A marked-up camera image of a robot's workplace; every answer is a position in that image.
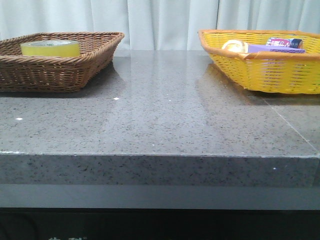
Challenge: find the yellow tape roll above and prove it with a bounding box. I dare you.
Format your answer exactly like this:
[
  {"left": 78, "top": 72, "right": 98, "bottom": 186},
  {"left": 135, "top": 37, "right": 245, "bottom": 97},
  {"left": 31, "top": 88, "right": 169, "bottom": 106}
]
[{"left": 20, "top": 39, "right": 81, "bottom": 57}]

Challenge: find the white curtain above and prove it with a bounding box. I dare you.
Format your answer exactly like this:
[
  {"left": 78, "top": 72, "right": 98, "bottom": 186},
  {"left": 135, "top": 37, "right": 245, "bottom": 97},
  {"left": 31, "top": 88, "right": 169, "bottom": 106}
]
[{"left": 0, "top": 0, "right": 320, "bottom": 51}]

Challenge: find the croissant bread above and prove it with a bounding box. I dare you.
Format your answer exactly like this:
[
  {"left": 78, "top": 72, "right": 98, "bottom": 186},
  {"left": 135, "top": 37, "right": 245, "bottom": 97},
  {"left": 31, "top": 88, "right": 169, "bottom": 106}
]
[{"left": 222, "top": 39, "right": 249, "bottom": 53}]

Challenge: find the purple foam block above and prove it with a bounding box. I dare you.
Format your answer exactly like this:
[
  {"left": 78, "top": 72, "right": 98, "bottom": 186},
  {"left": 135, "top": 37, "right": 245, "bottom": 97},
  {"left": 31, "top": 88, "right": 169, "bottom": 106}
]
[{"left": 248, "top": 44, "right": 306, "bottom": 54}]

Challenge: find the yellow wicker basket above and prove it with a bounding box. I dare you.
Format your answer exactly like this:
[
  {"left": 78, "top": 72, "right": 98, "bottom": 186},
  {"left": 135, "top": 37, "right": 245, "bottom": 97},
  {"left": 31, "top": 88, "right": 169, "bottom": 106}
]
[{"left": 198, "top": 29, "right": 320, "bottom": 95}]

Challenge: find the brown wicker basket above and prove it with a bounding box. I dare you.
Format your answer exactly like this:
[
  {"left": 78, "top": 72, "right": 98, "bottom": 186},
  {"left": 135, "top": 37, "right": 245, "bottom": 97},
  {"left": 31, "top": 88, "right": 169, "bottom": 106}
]
[{"left": 0, "top": 32, "right": 125, "bottom": 93}]

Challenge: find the purple snack packet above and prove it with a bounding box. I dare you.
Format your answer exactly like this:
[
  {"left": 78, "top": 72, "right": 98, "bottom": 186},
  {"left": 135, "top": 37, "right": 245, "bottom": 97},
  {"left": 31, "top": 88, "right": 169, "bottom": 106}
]
[{"left": 265, "top": 37, "right": 303, "bottom": 49}]

